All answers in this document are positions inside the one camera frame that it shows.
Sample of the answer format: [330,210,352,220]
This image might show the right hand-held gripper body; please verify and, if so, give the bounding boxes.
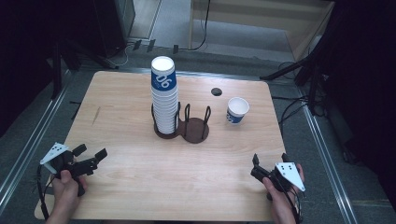
[250,161,306,192]

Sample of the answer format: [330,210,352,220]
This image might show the person's right hand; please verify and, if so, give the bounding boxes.
[262,163,308,219]

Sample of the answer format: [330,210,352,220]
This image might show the black cabinet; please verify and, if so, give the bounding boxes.
[92,0,136,59]

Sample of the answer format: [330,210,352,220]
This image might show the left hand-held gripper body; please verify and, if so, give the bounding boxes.
[39,142,99,197]

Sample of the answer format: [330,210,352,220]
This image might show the person's left hand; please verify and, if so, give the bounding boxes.
[49,169,89,217]

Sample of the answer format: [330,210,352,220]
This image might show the dark wooden cup holder rack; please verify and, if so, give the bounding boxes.
[150,101,212,145]

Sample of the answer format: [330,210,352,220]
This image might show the stack of paper cups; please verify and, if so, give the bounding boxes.
[150,55,179,135]

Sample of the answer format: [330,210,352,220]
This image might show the aluminium floor rail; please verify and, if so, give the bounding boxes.
[298,92,360,224]
[0,69,73,207]

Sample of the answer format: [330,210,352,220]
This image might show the left hand-held gripper cable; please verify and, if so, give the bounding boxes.
[35,164,56,220]

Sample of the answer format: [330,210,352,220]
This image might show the black metal stand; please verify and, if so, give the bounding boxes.
[50,39,120,101]
[260,46,332,117]

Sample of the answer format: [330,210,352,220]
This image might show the white floor cable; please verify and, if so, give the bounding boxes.
[119,42,135,68]

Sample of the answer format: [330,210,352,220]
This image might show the hand-held gripper cable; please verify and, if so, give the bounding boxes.
[279,176,308,224]
[35,164,56,220]

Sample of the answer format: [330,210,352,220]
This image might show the light wooden furniture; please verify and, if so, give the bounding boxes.
[188,0,336,62]

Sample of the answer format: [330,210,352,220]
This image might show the blue and white paper cup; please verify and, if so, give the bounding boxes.
[226,96,250,125]

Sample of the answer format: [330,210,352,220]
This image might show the right hand-held gripper cable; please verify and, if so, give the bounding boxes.
[279,176,308,224]

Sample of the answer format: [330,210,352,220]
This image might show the black hanging cable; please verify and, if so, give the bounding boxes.
[178,0,212,51]

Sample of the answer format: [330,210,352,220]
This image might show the black floor cables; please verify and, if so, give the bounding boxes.
[271,94,313,126]

